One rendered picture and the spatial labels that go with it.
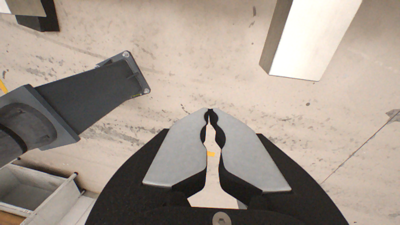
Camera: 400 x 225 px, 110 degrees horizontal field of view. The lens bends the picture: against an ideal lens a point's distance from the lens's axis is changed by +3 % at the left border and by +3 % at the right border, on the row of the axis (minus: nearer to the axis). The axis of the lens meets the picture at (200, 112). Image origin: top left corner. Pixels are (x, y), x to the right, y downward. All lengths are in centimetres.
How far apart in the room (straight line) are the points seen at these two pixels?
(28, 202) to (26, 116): 250
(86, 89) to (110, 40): 46
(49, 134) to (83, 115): 13
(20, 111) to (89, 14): 72
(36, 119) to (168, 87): 68
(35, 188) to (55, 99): 261
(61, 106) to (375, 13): 148
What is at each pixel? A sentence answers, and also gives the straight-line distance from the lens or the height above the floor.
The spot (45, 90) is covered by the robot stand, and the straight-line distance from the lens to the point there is 79.
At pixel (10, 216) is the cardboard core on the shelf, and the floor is 54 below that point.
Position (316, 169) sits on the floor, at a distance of 168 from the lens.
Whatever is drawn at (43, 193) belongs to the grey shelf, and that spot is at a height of 18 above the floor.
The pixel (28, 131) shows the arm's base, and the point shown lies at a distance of 77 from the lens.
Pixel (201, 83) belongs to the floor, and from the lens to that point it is 101.
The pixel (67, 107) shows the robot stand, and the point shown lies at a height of 53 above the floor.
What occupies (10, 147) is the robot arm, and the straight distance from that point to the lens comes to 76.
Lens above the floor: 95
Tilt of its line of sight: 58 degrees down
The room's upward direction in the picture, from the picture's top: 163 degrees counter-clockwise
